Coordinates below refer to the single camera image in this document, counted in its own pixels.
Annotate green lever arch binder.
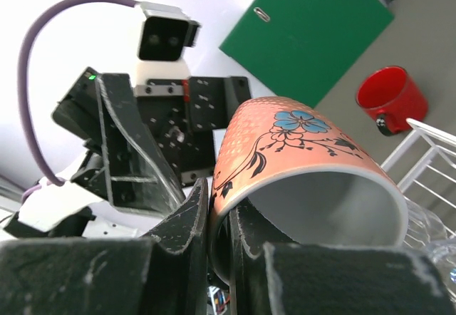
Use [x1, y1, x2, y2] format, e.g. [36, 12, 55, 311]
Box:
[220, 0, 393, 107]

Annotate red mug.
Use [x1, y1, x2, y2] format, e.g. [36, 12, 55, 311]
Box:
[356, 66, 428, 136]

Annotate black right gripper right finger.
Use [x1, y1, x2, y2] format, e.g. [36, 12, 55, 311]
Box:
[229, 200, 455, 314]

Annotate pink floral mug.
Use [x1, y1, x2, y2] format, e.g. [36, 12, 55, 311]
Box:
[208, 96, 408, 282]

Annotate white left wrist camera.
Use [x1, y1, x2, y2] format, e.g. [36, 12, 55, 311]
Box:
[132, 1, 201, 87]

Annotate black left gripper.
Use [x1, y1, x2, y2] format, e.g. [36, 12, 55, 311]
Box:
[52, 67, 251, 217]

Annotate white wire dish rack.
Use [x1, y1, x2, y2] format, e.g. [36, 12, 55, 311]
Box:
[381, 118, 455, 238]

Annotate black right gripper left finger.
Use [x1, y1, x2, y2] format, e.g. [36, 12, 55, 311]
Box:
[1, 178, 208, 314]

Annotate clear glass right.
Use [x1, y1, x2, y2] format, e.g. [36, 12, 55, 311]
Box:
[403, 198, 455, 288]

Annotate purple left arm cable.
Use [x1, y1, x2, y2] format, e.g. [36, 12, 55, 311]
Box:
[17, 0, 143, 202]

